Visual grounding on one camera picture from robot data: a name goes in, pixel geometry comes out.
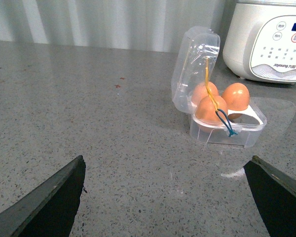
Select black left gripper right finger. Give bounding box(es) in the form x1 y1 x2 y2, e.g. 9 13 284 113
244 156 296 237

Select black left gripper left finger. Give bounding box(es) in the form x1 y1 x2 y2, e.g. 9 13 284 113
0 155 86 237

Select clear plastic egg box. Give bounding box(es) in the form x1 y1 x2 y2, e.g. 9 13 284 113
171 26 267 148

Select brown egg back right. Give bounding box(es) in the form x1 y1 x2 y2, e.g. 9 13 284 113
222 83 250 111

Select brown egg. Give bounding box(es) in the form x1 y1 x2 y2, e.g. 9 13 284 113
222 83 250 111
195 95 228 124
191 82 219 106

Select brown egg front left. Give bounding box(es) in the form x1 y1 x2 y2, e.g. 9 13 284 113
195 95 228 124

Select brown egg back left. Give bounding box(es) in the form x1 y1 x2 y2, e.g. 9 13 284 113
191 82 219 106

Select blue rubber band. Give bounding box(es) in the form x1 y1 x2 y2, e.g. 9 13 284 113
215 109 238 137

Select yellow rubber band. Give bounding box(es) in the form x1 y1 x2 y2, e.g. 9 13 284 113
205 56 220 112

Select white Joyoung soymilk maker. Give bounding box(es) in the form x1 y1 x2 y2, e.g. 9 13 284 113
222 0 296 84

